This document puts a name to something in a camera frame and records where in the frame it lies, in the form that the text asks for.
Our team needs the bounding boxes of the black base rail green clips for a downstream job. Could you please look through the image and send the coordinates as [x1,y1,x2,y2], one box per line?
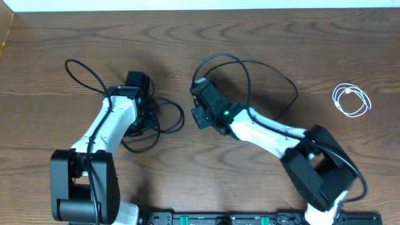
[137,211,383,225]

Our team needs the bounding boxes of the black blue-tip USB cable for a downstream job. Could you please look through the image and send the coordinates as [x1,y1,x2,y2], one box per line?
[120,96,186,154]

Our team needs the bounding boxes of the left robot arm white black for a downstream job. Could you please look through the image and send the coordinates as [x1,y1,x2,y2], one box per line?
[49,85,154,224]

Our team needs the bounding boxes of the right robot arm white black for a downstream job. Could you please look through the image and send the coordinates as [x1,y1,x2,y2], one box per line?
[191,101,362,224]

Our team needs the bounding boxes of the cardboard box side panel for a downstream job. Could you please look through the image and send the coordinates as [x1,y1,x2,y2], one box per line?
[0,0,14,56]

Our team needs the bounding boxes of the white USB cable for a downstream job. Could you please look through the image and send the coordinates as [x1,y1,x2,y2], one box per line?
[331,82,373,118]

